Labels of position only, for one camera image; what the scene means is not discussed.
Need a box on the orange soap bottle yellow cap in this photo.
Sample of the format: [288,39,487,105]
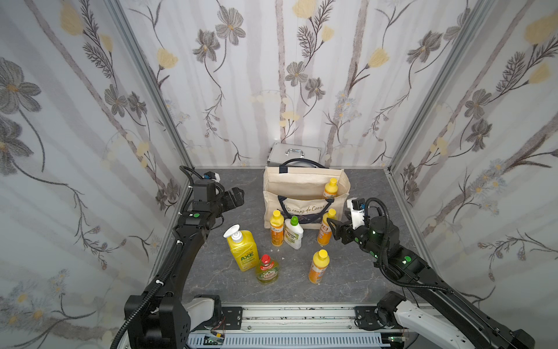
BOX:
[317,209,337,246]
[308,250,330,284]
[323,177,339,199]
[270,210,284,247]

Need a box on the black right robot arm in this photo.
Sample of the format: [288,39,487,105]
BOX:
[327,198,536,348]

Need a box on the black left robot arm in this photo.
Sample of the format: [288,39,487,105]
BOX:
[110,179,245,348]

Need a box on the beige canvas shopping bag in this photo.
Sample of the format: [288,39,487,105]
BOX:
[263,159,351,230]

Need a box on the green soap bottle red cap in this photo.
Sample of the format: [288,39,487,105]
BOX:
[256,254,280,284]

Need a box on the white bottle green cap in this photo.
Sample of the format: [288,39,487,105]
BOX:
[284,216,304,250]

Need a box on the yellow Axe pump bottle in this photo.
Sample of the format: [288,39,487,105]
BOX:
[223,225,260,272]

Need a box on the silver aluminium case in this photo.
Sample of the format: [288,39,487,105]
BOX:
[267,143,322,167]

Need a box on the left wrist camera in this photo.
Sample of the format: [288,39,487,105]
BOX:
[203,171,220,183]

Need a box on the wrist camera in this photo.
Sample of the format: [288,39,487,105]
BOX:
[347,198,366,230]
[203,171,220,183]

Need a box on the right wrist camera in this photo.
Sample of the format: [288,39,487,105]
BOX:
[347,198,366,230]

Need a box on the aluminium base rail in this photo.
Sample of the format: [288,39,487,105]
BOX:
[182,302,419,349]

